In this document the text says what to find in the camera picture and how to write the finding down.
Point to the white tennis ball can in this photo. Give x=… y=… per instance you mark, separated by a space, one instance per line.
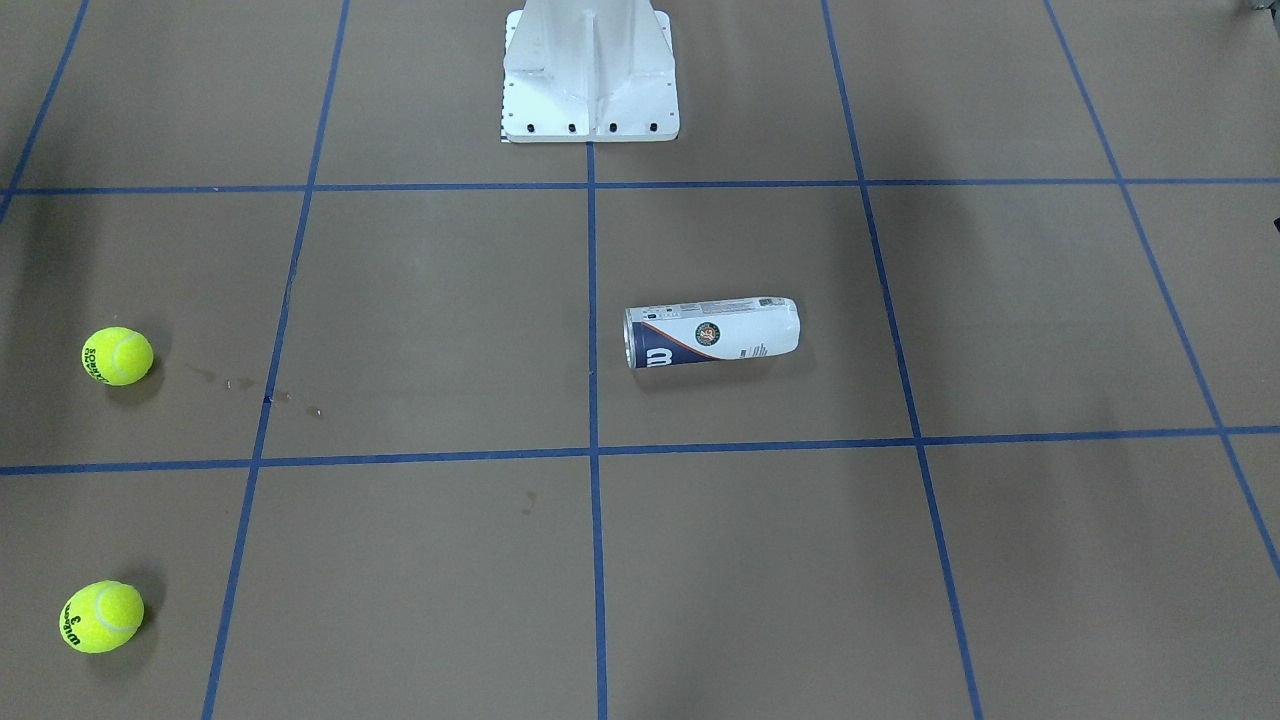
x=710 y=331

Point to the Roland Garros yellow tennis ball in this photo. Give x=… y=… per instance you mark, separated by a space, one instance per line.
x=117 y=356

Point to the Wilson yellow tennis ball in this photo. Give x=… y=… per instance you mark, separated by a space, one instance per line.
x=101 y=616

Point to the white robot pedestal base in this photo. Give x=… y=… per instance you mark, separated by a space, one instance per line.
x=589 y=72

